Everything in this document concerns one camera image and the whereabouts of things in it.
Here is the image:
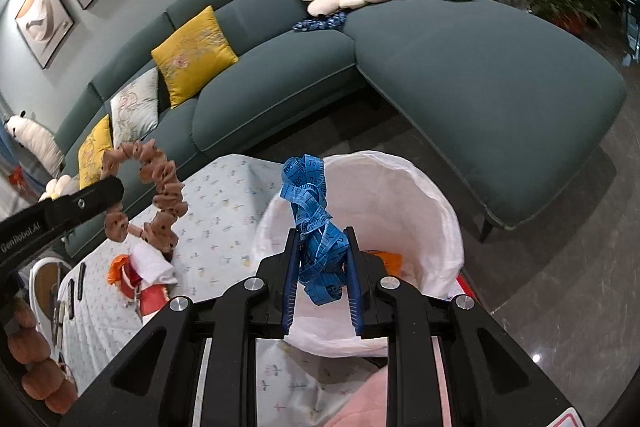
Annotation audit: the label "white chair wooden seat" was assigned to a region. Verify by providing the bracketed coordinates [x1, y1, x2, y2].
[29, 257, 67, 309]

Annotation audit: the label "yellow embroidered cushion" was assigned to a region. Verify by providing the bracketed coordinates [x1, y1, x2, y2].
[151, 5, 240, 108]
[78, 113, 115, 189]

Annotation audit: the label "white embroidered cushion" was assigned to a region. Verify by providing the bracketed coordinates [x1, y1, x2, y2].
[110, 67, 161, 148]

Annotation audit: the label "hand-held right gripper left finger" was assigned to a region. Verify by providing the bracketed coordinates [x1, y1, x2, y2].
[60, 227, 302, 427]

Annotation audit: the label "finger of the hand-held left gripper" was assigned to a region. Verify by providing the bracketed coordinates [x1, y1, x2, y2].
[47, 177, 125, 233]

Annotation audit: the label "red white wrapper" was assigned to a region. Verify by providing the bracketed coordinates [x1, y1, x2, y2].
[121, 279, 171, 319]

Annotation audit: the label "blue patterned scrunchie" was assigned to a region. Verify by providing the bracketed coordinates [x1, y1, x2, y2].
[292, 11, 348, 33]

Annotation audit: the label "brown puffy fabric string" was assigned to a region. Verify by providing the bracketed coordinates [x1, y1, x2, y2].
[6, 301, 79, 414]

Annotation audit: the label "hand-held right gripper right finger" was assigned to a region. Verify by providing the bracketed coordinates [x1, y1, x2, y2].
[344, 227, 586, 427]

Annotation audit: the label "teal sectional sofa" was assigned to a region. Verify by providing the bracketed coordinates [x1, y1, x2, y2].
[54, 0, 628, 258]

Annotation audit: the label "orange wrapper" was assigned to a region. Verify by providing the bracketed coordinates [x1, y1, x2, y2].
[369, 249, 404, 279]

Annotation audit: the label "panda plush toy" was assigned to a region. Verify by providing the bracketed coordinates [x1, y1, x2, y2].
[2, 111, 66, 174]

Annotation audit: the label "floral tablecloth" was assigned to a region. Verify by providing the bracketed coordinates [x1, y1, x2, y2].
[55, 154, 391, 427]

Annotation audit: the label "white crumpled tissue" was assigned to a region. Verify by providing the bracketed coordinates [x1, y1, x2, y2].
[131, 242, 179, 286]

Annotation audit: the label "small framed abstract painting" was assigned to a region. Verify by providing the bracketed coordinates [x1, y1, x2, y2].
[15, 0, 76, 70]

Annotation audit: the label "person's pink pants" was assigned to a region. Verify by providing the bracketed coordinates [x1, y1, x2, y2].
[324, 363, 391, 427]

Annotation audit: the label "blue measuring tape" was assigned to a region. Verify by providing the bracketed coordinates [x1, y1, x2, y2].
[279, 154, 351, 306]

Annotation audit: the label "brown fabric ruffle ring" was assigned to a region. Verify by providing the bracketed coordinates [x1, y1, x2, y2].
[100, 139, 190, 253]

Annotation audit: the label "white-lined trash bin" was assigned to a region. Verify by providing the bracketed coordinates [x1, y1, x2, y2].
[250, 150, 466, 358]

